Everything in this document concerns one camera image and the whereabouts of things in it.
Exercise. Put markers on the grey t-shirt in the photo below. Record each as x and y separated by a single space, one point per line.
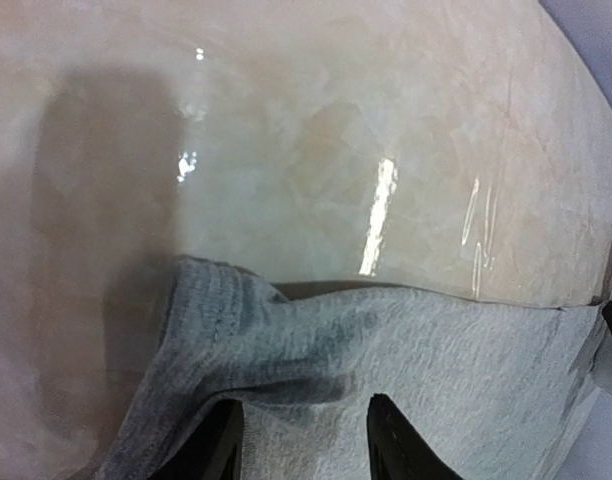
497 391

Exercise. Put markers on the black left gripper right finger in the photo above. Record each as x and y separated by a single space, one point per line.
396 450

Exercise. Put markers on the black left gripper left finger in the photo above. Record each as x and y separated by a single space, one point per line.
213 451

